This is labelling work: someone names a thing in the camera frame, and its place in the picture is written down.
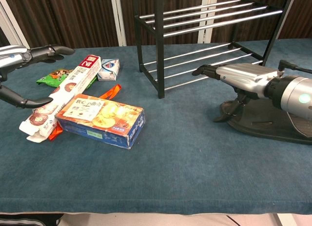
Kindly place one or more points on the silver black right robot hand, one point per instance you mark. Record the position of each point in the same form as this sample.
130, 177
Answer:
243, 76

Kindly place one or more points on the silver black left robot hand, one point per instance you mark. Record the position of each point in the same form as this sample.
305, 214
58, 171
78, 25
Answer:
14, 55

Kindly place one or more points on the black shoe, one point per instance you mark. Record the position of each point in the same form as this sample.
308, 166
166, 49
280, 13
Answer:
265, 124

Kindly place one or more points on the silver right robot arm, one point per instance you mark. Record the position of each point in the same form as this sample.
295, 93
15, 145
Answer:
293, 94

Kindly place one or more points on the black metal shoe rack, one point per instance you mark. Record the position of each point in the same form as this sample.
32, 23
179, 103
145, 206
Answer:
159, 40

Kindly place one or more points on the green snack bag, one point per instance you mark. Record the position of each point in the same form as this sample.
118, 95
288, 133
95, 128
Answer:
54, 77

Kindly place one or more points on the long white red wrap box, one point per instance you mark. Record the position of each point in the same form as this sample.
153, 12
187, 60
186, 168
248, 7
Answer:
70, 87

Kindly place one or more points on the small white blue soap box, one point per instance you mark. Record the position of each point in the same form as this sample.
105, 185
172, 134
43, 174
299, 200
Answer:
109, 69

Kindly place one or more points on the orange wrapper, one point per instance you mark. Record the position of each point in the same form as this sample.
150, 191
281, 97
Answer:
111, 92

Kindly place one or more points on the blue cookie box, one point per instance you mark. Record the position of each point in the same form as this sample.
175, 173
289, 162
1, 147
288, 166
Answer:
102, 118

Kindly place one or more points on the blue table cloth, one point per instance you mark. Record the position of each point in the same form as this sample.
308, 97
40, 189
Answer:
170, 162

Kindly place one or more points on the black striped object under table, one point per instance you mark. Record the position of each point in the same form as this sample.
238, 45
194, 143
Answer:
26, 219

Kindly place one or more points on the white partition post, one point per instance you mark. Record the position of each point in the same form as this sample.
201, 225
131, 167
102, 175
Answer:
118, 18
13, 23
207, 28

